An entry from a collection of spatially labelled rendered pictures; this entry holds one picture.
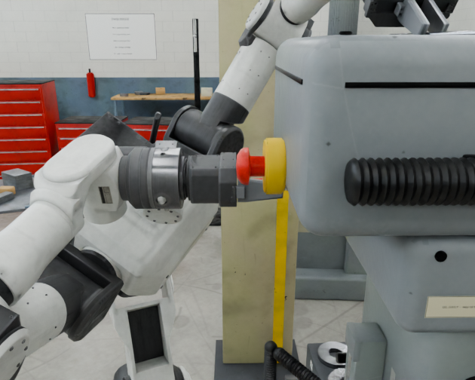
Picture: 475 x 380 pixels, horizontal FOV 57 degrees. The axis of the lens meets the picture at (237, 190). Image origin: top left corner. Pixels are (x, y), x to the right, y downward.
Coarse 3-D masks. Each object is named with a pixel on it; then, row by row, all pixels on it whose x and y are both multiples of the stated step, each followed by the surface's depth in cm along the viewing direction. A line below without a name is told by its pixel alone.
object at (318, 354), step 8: (312, 344) 116; (320, 344) 116; (328, 344) 114; (336, 344) 114; (344, 344) 116; (312, 352) 113; (320, 352) 111; (328, 352) 111; (336, 352) 113; (312, 360) 111; (320, 360) 109; (328, 360) 108; (312, 368) 111; (320, 368) 108; (328, 368) 108; (336, 368) 107; (344, 368) 106; (320, 376) 105; (328, 376) 105; (336, 376) 103; (344, 376) 103
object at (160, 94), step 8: (160, 88) 888; (208, 88) 855; (120, 96) 856; (128, 96) 865; (136, 96) 865; (144, 96) 865; (152, 96) 865; (160, 96) 865; (168, 96) 865; (176, 96) 865; (184, 96) 865; (192, 96) 865; (208, 96) 860
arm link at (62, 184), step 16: (80, 144) 59; (96, 144) 59; (112, 144) 59; (64, 160) 56; (80, 160) 56; (96, 160) 56; (112, 160) 59; (48, 176) 53; (64, 176) 53; (80, 176) 54; (96, 176) 56; (32, 192) 54; (48, 192) 53; (64, 192) 53; (80, 192) 54; (64, 208) 53; (80, 208) 55; (80, 224) 55
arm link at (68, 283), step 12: (48, 264) 71; (60, 264) 72; (48, 276) 70; (60, 276) 69; (72, 276) 72; (84, 276) 74; (60, 288) 65; (72, 288) 68; (84, 288) 71; (96, 288) 72; (72, 300) 66; (84, 300) 69; (72, 312) 66
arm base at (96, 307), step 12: (60, 252) 76; (72, 252) 76; (72, 264) 76; (84, 264) 75; (96, 264) 77; (96, 276) 75; (108, 276) 76; (108, 288) 73; (120, 288) 76; (96, 300) 70; (108, 300) 73; (84, 312) 68; (96, 312) 70; (72, 324) 69; (84, 324) 68; (96, 324) 76; (72, 336) 69; (84, 336) 74
